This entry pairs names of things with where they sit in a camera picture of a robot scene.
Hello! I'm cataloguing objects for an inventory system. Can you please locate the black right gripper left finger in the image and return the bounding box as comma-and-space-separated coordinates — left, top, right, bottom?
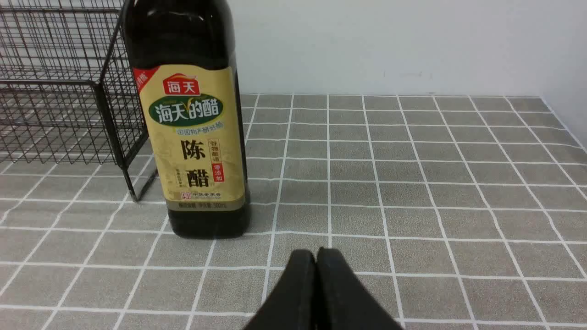
244, 249, 316, 330

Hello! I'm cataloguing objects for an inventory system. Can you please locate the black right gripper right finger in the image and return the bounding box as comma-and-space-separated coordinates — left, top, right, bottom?
316, 247, 402, 330

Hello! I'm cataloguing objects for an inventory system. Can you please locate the dark vinegar bottle yellow label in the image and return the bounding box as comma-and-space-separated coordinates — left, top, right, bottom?
122, 0, 251, 239

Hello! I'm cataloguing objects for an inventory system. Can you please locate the black wire mesh shelf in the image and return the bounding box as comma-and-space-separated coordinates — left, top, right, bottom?
0, 0, 157, 202

